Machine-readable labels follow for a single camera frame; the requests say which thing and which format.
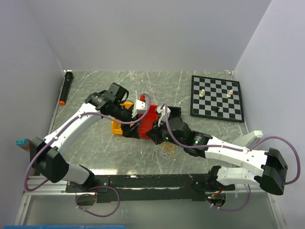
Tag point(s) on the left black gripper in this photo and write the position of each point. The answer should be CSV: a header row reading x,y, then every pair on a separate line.
x,y
129,131

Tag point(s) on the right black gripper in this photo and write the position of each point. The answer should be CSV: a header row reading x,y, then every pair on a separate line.
x,y
154,133

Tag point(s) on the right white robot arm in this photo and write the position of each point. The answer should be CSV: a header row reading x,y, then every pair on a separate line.
x,y
266,169

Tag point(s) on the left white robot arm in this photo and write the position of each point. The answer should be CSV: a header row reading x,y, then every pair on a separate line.
x,y
46,154

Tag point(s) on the black plastic bin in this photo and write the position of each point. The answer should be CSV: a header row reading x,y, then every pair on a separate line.
x,y
174,112

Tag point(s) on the yellow plastic bin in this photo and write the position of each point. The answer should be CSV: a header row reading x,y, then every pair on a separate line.
x,y
115,126

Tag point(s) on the red plastic bin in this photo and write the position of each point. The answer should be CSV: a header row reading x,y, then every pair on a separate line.
x,y
146,124

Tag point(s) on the white chess pawn left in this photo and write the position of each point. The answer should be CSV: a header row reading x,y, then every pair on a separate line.
x,y
202,93

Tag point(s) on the white chess pawn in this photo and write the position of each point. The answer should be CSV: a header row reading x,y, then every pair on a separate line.
x,y
202,93
230,94

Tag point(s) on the black white chessboard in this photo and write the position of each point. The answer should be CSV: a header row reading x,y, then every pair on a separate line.
x,y
231,109

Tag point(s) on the black orange marker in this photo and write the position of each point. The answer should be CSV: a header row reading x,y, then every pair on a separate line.
x,y
68,79

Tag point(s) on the white chess pawn right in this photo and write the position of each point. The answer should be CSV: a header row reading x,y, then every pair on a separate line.
x,y
230,94

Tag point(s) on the white tape dispenser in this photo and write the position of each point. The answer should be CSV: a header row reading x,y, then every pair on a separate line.
x,y
249,140

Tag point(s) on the blue brown block tool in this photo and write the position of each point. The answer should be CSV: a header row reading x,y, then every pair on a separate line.
x,y
24,143

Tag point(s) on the blue box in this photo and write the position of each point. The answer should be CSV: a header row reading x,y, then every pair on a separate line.
x,y
64,227

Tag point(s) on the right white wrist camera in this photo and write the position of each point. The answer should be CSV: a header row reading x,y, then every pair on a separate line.
x,y
163,113

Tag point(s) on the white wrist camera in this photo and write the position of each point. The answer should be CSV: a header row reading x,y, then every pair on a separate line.
x,y
140,106
163,113

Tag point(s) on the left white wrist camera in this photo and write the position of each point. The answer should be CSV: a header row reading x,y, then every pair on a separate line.
x,y
140,106

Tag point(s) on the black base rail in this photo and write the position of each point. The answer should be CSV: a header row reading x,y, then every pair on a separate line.
x,y
152,187

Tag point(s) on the aluminium frame rail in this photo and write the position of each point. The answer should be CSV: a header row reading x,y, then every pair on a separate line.
x,y
52,205

